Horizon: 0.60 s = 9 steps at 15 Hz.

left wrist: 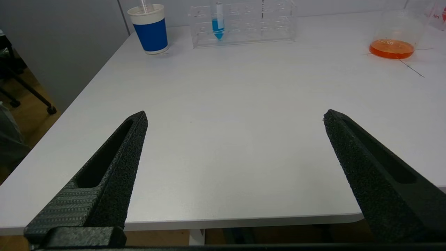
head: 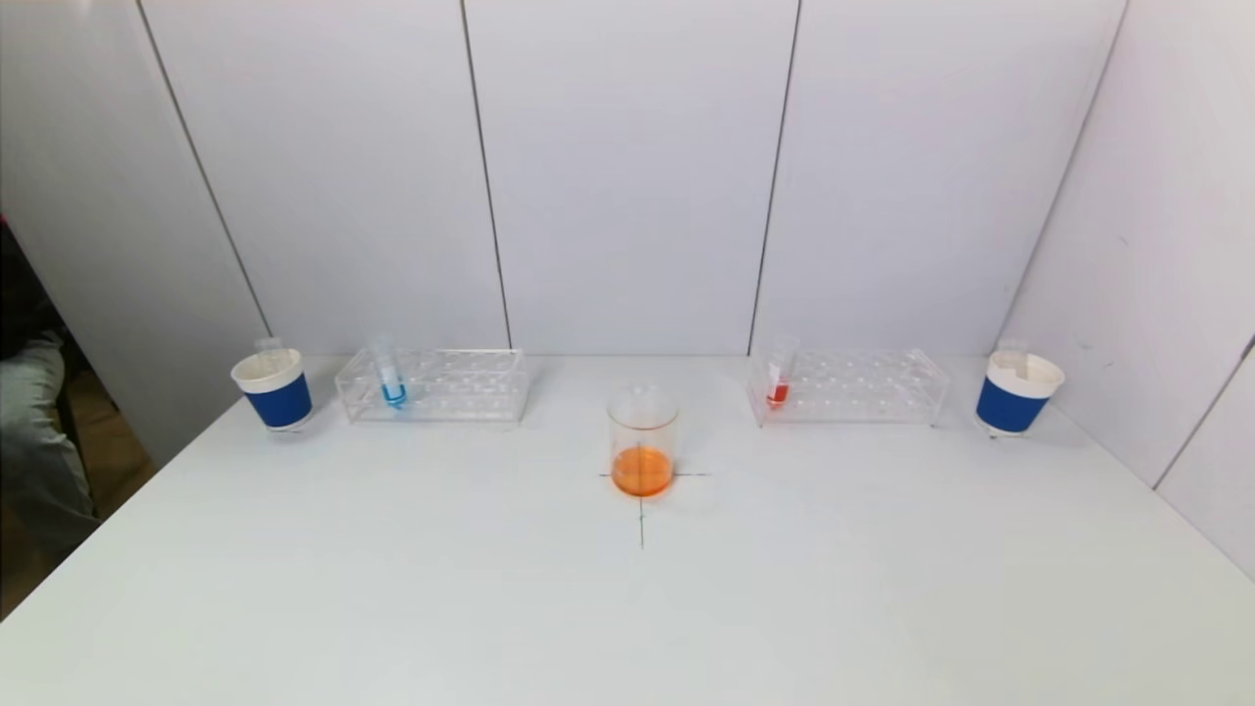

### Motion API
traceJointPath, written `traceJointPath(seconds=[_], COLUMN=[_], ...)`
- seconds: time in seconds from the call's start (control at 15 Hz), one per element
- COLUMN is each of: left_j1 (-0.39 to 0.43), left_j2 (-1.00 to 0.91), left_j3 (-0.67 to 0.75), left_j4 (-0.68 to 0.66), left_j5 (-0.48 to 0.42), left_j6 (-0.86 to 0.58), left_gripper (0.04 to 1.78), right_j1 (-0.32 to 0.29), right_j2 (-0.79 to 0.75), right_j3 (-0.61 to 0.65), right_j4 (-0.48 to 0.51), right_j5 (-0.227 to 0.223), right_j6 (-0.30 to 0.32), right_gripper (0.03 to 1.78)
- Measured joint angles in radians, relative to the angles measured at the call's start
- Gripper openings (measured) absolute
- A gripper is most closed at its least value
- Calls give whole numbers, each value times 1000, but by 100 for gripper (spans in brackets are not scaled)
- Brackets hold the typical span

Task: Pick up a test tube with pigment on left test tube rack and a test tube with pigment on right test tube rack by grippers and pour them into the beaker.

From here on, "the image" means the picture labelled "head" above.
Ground clear glass beaker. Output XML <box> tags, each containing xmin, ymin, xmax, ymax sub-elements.
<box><xmin>606</xmin><ymin>385</ymin><xmax>680</xmax><ymax>499</ymax></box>

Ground red pigment test tube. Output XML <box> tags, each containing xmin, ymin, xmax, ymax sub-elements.
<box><xmin>766</xmin><ymin>335</ymin><xmax>801</xmax><ymax>411</ymax></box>

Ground clear acrylic test tube rack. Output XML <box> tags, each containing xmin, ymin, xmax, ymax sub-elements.
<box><xmin>334</xmin><ymin>347</ymin><xmax>531</xmax><ymax>425</ymax></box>
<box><xmin>745</xmin><ymin>345</ymin><xmax>950</xmax><ymax>429</ymax></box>

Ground blue pigment test tube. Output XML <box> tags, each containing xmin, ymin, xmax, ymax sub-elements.
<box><xmin>369</xmin><ymin>333</ymin><xmax>410</xmax><ymax>412</ymax></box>

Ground white paper cup blue sleeve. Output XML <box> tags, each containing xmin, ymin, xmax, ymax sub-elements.
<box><xmin>230</xmin><ymin>348</ymin><xmax>315</xmax><ymax>433</ymax></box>
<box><xmin>975</xmin><ymin>350</ymin><xmax>1067</xmax><ymax>438</ymax></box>

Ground person in grey clothes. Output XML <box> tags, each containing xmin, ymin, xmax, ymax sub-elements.
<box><xmin>0</xmin><ymin>333</ymin><xmax>99</xmax><ymax>560</ymax></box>

